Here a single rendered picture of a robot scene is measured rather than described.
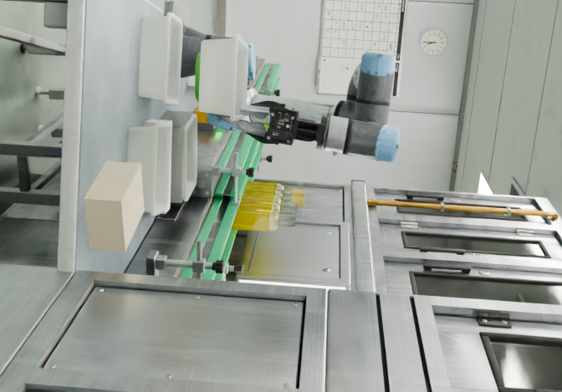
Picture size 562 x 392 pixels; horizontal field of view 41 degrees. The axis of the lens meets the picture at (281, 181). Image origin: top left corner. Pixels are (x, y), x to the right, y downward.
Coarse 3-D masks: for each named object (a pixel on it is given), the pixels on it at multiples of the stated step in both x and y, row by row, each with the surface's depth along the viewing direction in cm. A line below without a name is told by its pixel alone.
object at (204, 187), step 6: (198, 168) 226; (204, 168) 226; (210, 168) 226; (198, 174) 226; (204, 174) 226; (210, 174) 226; (198, 180) 226; (204, 180) 226; (210, 180) 226; (198, 186) 227; (204, 186) 227; (210, 186) 227; (192, 192) 228; (198, 192) 228; (204, 192) 228; (210, 192) 228
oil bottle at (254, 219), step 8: (240, 208) 230; (248, 208) 231; (256, 208) 231; (240, 216) 227; (248, 216) 227; (256, 216) 227; (264, 216) 227; (272, 216) 227; (232, 224) 228; (240, 224) 228; (248, 224) 228; (256, 224) 228; (264, 224) 227; (272, 224) 227
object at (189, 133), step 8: (192, 120) 210; (184, 128) 202; (192, 128) 218; (184, 136) 202; (192, 136) 219; (184, 144) 203; (192, 144) 220; (184, 152) 204; (192, 152) 220; (184, 160) 204; (192, 160) 221; (184, 168) 205; (192, 168) 222; (184, 176) 206; (192, 176) 223; (184, 184) 207; (192, 184) 221; (184, 192) 208; (184, 200) 209
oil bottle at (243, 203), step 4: (244, 200) 236; (248, 200) 237; (240, 204) 233; (244, 204) 233; (248, 204) 233; (252, 204) 233; (256, 204) 234; (260, 204) 234; (264, 204) 234; (268, 204) 234; (272, 204) 234; (276, 204) 235; (260, 208) 232; (264, 208) 232; (268, 208) 232; (272, 208) 232; (276, 208) 232; (280, 208) 234; (280, 212) 233
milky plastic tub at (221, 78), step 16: (208, 48) 148; (224, 48) 148; (240, 48) 166; (208, 64) 149; (224, 64) 148; (240, 64) 168; (208, 80) 149; (224, 80) 148; (240, 80) 168; (208, 96) 149; (224, 96) 149; (240, 96) 168; (208, 112) 150; (224, 112) 149
